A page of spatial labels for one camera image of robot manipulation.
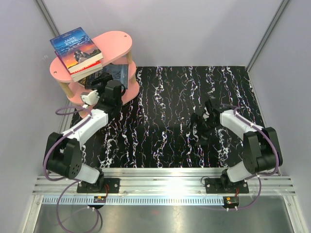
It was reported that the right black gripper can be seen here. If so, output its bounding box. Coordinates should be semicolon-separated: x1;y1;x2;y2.
181;113;219;146

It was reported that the Nineteen Eighty-Four blue book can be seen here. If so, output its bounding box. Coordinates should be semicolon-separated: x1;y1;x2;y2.
84;64;128;89

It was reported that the purple paperback book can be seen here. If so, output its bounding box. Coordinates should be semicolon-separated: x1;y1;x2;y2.
72;70;102;82

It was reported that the Jane Eyre blue book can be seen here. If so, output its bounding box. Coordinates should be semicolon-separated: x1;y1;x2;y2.
50;27;103;74

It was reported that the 169-Storey Treehouse black book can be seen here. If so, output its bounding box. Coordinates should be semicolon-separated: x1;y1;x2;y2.
78;77;88;86

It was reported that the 13-Storey Treehouse red book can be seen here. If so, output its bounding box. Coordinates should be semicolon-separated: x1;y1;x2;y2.
54;49;103;77

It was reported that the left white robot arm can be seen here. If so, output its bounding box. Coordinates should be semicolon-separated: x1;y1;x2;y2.
43;76;126;193

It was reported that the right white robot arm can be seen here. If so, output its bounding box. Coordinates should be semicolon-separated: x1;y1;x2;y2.
188;100;283;193

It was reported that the pink three-tier shelf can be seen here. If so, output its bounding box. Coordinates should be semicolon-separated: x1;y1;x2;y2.
50;31;139;106

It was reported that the black marble table mat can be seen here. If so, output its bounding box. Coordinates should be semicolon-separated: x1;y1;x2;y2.
82;66;264;168

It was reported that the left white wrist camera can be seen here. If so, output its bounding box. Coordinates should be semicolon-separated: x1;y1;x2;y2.
80;90;99;109

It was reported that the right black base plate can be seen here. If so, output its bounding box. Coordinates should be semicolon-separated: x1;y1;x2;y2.
204;178;249;194

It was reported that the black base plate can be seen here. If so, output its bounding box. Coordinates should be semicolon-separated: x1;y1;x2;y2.
204;178;249;194
77;178;120;194

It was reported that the aluminium rail frame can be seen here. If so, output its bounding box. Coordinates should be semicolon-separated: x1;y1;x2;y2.
24;167;307;233

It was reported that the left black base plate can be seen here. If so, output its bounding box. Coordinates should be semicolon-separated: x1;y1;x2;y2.
77;178;120;194

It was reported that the slotted white cable duct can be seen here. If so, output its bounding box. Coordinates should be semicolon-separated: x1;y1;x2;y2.
43;195;224;206

